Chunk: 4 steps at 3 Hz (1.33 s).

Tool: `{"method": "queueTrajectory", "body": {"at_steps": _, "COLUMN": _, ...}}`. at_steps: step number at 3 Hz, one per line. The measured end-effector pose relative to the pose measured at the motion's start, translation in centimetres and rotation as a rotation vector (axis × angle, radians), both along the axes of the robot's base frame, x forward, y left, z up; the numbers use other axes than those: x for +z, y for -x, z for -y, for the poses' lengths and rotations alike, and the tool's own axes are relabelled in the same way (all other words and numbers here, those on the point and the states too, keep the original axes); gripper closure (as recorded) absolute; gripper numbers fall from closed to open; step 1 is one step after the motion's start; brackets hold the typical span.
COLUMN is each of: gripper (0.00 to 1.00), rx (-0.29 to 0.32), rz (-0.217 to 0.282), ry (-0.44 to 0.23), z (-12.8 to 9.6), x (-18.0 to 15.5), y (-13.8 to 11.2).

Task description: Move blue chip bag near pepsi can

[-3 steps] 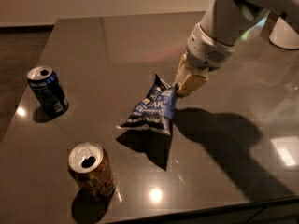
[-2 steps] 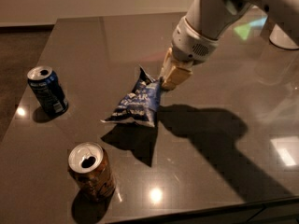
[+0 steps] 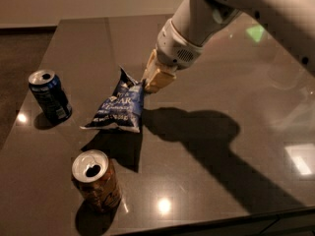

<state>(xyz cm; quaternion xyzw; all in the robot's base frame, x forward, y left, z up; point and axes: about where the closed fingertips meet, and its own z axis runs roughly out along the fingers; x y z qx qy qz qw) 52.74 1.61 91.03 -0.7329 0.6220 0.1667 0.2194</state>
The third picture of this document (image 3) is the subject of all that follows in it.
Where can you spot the blue chip bag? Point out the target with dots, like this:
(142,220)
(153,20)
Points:
(123,109)

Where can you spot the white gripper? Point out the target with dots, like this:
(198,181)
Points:
(173,51)

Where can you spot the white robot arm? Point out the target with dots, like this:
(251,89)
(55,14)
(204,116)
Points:
(290,22)

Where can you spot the blue pepsi can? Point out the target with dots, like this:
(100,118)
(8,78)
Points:
(46,87)

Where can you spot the orange soda can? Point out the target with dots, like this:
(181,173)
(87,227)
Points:
(93,174)

